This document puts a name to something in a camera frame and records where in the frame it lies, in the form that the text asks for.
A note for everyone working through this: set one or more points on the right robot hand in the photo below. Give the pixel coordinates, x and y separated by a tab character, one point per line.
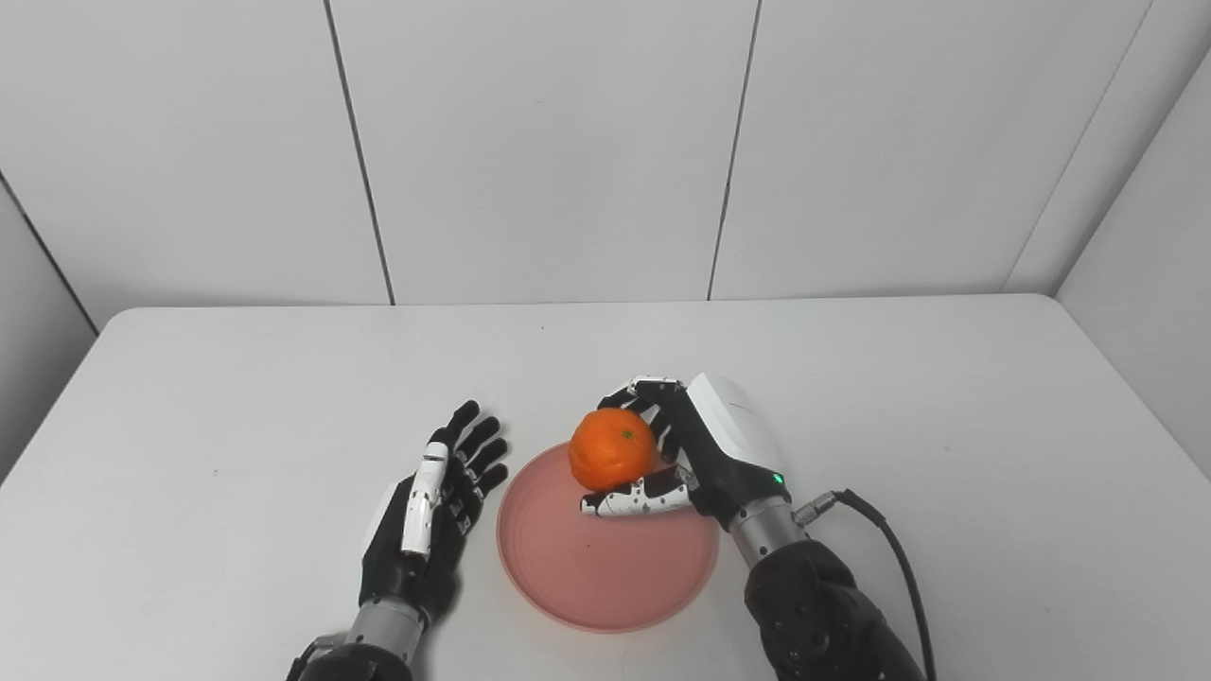
719	445

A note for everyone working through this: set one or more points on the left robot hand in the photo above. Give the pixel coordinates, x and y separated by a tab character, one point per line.
421	530

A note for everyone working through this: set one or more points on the orange fruit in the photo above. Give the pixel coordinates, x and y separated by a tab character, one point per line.
612	448

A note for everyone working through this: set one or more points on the pink plate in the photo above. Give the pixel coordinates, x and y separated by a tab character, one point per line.
605	558

